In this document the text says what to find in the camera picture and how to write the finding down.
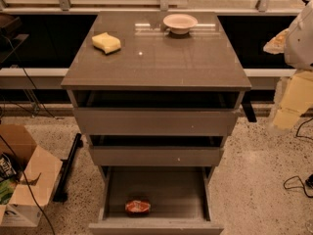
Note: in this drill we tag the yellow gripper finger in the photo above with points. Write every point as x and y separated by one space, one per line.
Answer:
276 44
297 99

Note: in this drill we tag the red coke can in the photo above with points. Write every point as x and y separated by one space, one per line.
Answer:
137 206

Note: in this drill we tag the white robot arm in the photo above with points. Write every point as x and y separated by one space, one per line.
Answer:
296 43

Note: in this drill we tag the grey drawer cabinet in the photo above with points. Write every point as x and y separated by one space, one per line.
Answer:
157 70

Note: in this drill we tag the grey bottom drawer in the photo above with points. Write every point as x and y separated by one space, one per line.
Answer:
179 199

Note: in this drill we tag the grey drawer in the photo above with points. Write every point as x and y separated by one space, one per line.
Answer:
155 123
179 199
152 156

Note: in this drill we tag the grey top drawer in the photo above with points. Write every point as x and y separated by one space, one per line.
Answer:
155 123

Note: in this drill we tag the grey middle drawer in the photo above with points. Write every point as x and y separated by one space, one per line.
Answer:
152 156

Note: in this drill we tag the white bowl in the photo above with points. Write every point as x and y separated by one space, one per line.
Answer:
180 23

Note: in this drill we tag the yellow sponge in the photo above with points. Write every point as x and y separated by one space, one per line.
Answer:
106 42

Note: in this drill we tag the black bar on floor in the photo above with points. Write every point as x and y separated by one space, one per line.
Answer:
61 193

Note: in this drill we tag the brown cardboard box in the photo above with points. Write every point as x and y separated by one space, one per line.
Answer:
40 172

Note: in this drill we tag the snack bag in box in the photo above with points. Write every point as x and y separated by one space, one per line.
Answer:
7 167

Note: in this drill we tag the green package in box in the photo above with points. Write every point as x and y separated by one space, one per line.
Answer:
7 188

